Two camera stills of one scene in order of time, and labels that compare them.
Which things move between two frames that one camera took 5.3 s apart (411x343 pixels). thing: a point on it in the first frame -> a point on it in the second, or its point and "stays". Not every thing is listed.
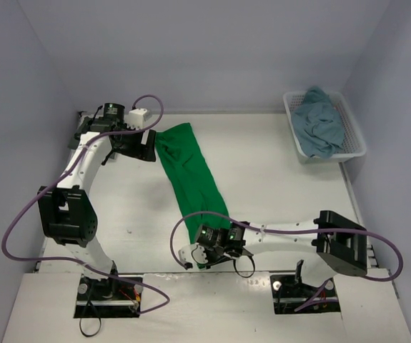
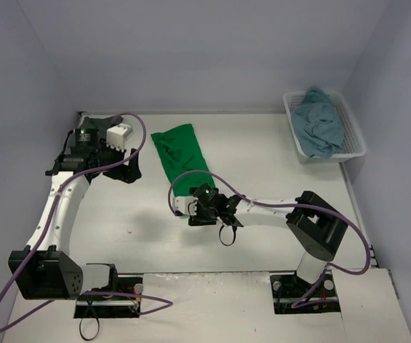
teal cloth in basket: [319, 123] stays
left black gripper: [147, 146] -> [124, 170]
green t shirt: [199, 197] stays
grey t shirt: [88, 123] stays
